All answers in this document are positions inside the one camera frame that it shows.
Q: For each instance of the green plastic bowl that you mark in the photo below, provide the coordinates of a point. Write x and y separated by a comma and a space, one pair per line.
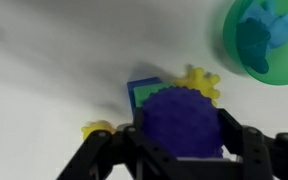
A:
284, 66

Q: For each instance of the blue spiky circular toy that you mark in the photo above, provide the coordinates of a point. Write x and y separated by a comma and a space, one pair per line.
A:
182, 121

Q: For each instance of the blue block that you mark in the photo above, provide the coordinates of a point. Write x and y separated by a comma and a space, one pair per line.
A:
132, 90

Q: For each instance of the dark teal toy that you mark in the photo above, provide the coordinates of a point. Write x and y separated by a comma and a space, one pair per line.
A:
254, 43

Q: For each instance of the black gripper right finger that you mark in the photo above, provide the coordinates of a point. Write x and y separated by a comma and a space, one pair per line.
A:
270, 156

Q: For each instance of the yellow octopus toy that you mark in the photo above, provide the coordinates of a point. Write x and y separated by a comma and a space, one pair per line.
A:
199, 81

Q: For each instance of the light blue toy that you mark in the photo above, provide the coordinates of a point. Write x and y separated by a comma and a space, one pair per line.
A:
280, 28

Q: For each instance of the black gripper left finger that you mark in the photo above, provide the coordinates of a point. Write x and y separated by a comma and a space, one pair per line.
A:
110, 156

